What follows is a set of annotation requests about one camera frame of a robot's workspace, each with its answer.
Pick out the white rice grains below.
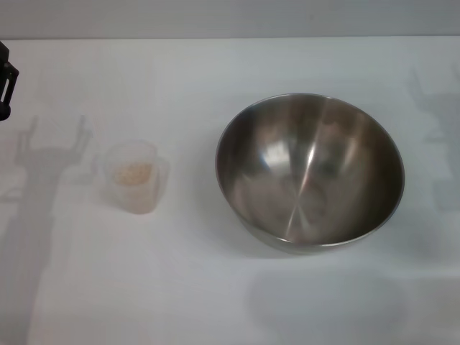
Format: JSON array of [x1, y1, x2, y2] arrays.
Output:
[[113, 162, 154, 185]]

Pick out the clear plastic measuring cup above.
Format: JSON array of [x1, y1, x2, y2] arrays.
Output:
[[93, 142, 170, 216]]

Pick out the stainless steel mixing bowl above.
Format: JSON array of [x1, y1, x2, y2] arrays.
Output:
[[214, 92, 406, 256]]

